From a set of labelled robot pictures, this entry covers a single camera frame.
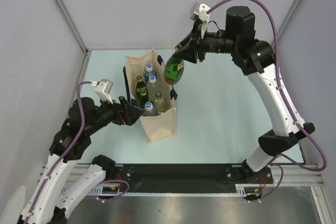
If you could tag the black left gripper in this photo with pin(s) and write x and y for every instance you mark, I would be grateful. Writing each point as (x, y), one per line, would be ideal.
(132, 113)

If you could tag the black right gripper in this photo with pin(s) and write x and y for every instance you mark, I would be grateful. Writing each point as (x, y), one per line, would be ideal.
(185, 49)

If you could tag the green Perrier bottle back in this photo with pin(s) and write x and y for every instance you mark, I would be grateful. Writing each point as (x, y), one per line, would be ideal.
(173, 71)

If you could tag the clear glass bottle green cap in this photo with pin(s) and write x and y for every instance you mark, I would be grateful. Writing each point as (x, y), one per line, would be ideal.
(160, 102)

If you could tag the clear unlabelled plastic water bottle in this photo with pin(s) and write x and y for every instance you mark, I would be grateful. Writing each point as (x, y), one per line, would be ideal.
(154, 85)

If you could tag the blue label water bottle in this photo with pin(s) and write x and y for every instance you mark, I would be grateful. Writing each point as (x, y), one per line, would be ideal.
(148, 71)

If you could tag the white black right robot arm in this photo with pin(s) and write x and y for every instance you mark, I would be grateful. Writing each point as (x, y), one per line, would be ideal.
(256, 59)

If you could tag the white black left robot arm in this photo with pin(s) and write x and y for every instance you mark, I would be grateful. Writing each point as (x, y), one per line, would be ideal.
(84, 119)

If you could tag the beige canvas tote bag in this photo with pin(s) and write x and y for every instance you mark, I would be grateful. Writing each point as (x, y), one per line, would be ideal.
(155, 127)

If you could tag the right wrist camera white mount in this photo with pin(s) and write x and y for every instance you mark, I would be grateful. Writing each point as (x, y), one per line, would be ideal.
(199, 12)

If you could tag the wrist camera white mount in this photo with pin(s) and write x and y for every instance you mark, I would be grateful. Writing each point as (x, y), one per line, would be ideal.
(199, 12)
(103, 89)

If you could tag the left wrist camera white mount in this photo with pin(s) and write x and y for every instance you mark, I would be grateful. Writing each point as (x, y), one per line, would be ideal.
(103, 89)

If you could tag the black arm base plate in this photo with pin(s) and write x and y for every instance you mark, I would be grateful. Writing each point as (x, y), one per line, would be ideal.
(189, 178)

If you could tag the white slotted cable duct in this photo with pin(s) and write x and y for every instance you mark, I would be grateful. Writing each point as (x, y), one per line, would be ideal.
(235, 191)

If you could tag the aluminium corner post right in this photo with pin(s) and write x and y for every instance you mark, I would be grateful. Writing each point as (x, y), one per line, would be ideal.
(288, 17)

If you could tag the aluminium corner post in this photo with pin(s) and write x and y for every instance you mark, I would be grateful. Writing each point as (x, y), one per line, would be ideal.
(71, 25)
(288, 17)

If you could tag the aluminium corner post left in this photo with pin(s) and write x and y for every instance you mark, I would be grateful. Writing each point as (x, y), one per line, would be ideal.
(71, 25)

